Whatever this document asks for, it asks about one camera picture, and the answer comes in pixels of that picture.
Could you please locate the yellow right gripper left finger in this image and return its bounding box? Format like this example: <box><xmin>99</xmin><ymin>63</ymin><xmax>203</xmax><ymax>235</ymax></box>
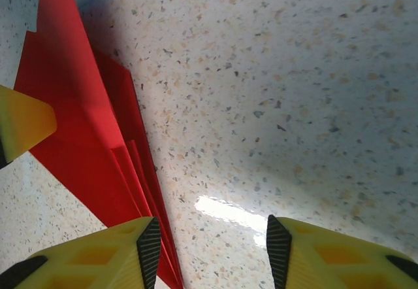
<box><xmin>0</xmin><ymin>216</ymin><xmax>163</xmax><ymax>289</ymax></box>

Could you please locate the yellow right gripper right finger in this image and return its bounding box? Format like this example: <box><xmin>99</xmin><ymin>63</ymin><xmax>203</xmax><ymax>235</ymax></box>
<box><xmin>265</xmin><ymin>214</ymin><xmax>418</xmax><ymax>289</ymax></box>

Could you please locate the red cloth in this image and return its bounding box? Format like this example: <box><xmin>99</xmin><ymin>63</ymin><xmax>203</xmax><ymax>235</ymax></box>
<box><xmin>14</xmin><ymin>0</ymin><xmax>184</xmax><ymax>289</ymax></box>

